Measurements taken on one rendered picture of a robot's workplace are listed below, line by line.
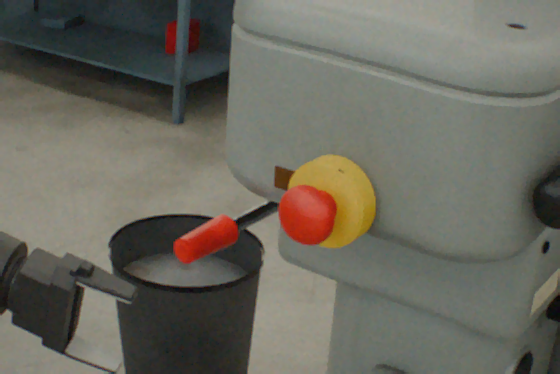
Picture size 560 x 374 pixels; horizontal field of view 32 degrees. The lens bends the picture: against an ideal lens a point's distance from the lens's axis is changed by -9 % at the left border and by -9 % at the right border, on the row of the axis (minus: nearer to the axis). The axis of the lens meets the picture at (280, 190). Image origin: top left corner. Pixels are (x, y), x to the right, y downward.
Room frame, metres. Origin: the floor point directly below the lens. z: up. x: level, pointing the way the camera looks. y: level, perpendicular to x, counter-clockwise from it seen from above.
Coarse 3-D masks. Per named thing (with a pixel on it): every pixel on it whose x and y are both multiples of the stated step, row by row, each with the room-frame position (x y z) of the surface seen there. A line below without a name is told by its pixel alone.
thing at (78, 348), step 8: (72, 344) 0.91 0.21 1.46; (80, 344) 0.91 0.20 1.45; (88, 344) 0.92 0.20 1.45; (72, 352) 0.90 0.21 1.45; (80, 352) 0.90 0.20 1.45; (88, 352) 0.91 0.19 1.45; (96, 352) 0.91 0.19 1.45; (104, 352) 0.91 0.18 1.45; (80, 360) 0.89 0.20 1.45; (88, 360) 0.89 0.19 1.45; (96, 360) 0.90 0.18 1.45; (104, 360) 0.90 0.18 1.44; (112, 360) 0.91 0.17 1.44; (120, 360) 0.91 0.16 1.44; (104, 368) 0.89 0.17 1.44; (112, 368) 0.89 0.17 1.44
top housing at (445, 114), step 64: (256, 0) 0.71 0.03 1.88; (320, 0) 0.70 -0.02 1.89; (384, 0) 0.71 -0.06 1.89; (448, 0) 0.74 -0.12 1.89; (512, 0) 0.77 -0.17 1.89; (256, 64) 0.70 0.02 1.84; (320, 64) 0.67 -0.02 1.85; (384, 64) 0.64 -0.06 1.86; (448, 64) 0.62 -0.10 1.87; (512, 64) 0.61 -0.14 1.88; (256, 128) 0.70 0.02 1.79; (320, 128) 0.67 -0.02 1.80; (384, 128) 0.64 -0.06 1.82; (448, 128) 0.62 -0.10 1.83; (512, 128) 0.61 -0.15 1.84; (256, 192) 0.71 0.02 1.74; (384, 192) 0.64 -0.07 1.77; (448, 192) 0.61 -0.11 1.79; (512, 192) 0.61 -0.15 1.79; (448, 256) 0.62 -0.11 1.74
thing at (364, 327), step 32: (352, 288) 0.80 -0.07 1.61; (352, 320) 0.80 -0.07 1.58; (384, 320) 0.78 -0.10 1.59; (416, 320) 0.76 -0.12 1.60; (544, 320) 0.79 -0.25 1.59; (352, 352) 0.79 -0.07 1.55; (384, 352) 0.77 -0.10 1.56; (416, 352) 0.76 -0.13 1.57; (448, 352) 0.74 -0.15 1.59; (480, 352) 0.73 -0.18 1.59; (512, 352) 0.75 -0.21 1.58; (544, 352) 0.82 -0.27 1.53
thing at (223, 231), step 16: (256, 208) 0.75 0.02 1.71; (272, 208) 0.76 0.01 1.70; (208, 224) 0.71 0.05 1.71; (224, 224) 0.71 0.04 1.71; (240, 224) 0.73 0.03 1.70; (176, 240) 0.68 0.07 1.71; (192, 240) 0.68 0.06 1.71; (208, 240) 0.69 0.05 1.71; (224, 240) 0.70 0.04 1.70; (192, 256) 0.68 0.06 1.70
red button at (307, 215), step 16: (288, 192) 0.63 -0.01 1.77; (304, 192) 0.62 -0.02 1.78; (320, 192) 0.62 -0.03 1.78; (288, 208) 0.62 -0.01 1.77; (304, 208) 0.62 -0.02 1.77; (320, 208) 0.61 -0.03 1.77; (336, 208) 0.64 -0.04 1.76; (288, 224) 0.62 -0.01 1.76; (304, 224) 0.61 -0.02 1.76; (320, 224) 0.61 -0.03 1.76; (304, 240) 0.62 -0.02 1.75; (320, 240) 0.61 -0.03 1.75
